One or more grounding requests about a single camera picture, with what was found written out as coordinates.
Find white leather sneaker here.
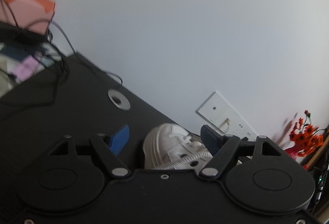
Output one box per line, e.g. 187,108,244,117
142,123,243,170

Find pink cardboard box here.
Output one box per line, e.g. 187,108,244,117
0,0,56,34

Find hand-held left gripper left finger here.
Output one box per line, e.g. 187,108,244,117
48,124,130,179

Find orange artificial flowers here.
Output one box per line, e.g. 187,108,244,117
289,110,325,157

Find black cable bundle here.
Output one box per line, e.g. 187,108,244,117
0,0,71,106

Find white power socket plate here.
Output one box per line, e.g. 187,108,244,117
236,121,257,141

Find pile of papers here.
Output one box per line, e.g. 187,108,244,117
0,43,56,96

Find white network wall plate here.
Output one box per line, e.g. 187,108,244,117
214,105,246,134

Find red ribbed vase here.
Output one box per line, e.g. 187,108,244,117
283,146,306,161

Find white wall plate round port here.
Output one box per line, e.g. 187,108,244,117
196,91,233,128

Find thin black cable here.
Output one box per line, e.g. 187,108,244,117
47,21,123,86

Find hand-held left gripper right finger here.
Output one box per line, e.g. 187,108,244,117
199,125,284,180

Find metal desk cable grommet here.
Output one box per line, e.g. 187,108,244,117
108,89,131,109

